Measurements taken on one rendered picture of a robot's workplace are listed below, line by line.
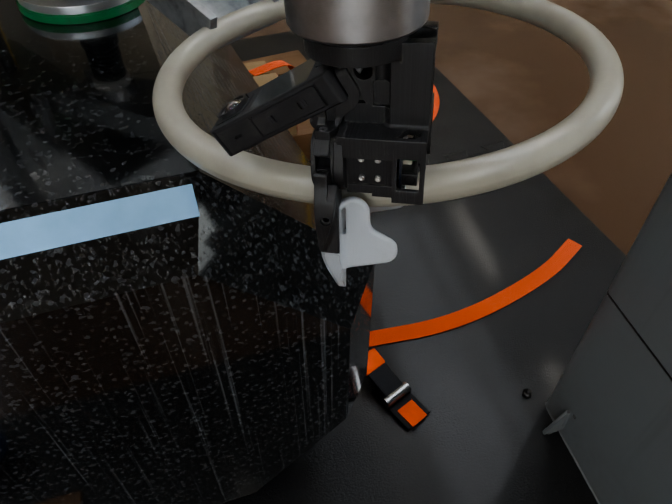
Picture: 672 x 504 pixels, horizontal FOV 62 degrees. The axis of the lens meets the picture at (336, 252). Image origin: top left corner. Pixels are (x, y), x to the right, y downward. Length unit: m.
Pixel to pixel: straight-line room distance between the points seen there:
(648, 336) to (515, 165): 0.65
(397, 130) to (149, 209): 0.36
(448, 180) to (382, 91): 0.09
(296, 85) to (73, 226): 0.36
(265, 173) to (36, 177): 0.34
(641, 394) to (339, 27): 0.91
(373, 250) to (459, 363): 1.02
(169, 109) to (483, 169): 0.30
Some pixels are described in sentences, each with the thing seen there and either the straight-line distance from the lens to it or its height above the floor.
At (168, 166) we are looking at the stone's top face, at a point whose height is 0.80.
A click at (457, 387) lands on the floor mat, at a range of 1.41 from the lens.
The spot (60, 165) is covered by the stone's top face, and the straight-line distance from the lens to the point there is 0.74.
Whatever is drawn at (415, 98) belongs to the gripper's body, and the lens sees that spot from 0.38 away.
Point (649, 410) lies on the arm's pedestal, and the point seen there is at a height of 0.33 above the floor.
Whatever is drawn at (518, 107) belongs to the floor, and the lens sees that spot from 2.40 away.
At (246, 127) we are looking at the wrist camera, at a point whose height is 0.98.
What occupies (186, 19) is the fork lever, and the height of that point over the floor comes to 0.90.
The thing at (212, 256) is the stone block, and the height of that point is 0.73.
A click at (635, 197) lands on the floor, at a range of 2.10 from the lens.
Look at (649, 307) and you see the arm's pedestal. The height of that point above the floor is 0.49.
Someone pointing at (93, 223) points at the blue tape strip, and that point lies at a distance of 0.68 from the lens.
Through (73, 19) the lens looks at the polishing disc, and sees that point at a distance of 1.07.
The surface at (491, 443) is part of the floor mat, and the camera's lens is 1.36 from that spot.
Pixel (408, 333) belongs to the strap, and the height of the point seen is 0.02.
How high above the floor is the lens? 1.21
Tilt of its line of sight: 46 degrees down
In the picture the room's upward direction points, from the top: straight up
